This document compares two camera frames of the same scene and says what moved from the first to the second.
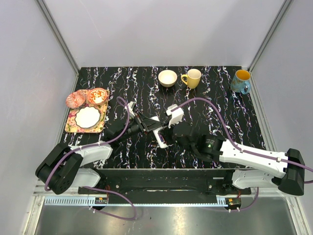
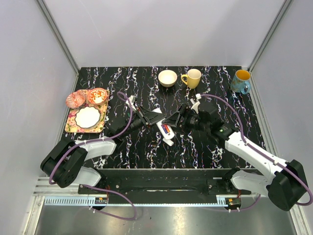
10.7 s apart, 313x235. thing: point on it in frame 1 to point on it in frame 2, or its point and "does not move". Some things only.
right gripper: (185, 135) to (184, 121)
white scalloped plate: (87, 117) does not move
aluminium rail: (39, 190) does not move
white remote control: (161, 144) to (166, 129)
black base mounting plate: (167, 182) does not move
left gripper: (146, 124) to (149, 117)
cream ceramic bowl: (167, 78) does not move
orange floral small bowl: (97, 96) does not move
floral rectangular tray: (71, 125) does not move
